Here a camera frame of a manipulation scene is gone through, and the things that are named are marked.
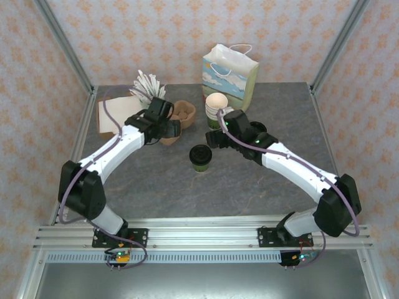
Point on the black plastic cup lid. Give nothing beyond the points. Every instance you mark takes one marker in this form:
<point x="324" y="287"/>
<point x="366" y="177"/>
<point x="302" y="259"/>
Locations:
<point x="201" y="154"/>

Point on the paper cup with white rim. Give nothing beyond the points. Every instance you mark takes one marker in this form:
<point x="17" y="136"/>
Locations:
<point x="215" y="101"/>

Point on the landscape print paper gift bag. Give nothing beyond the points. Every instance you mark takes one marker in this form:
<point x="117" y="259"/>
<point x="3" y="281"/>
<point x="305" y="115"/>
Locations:
<point x="218" y="84"/>

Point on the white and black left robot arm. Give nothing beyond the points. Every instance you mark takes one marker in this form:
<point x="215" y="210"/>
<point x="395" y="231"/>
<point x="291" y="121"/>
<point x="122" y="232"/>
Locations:
<point x="103" y="155"/>

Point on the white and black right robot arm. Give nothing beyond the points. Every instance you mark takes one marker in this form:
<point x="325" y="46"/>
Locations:
<point x="296" y="168"/>

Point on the nested green paper cup stack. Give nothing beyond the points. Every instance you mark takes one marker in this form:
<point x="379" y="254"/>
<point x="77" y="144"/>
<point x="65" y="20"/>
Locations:
<point x="213" y="123"/>

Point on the black cup lid stack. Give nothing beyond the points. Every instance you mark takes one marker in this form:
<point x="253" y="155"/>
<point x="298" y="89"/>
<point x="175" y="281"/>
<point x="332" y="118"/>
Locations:
<point x="258" y="125"/>

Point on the white paper stick packet bundle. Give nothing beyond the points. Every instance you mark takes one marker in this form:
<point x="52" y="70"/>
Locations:
<point x="146" y="84"/>

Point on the grey metal base panel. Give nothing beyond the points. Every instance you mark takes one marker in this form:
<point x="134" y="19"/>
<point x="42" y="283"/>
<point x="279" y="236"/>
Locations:
<point x="202" y="283"/>

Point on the aluminium side rail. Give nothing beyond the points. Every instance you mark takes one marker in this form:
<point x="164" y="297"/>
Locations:
<point x="79" y="140"/>
<point x="319" y="112"/>

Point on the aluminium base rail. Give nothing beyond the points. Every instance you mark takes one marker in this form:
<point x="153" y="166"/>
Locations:
<point x="202" y="233"/>

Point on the aluminium frame post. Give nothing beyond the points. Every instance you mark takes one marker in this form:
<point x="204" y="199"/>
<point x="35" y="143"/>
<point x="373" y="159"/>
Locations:
<point x="339" y="43"/>
<point x="62" y="43"/>

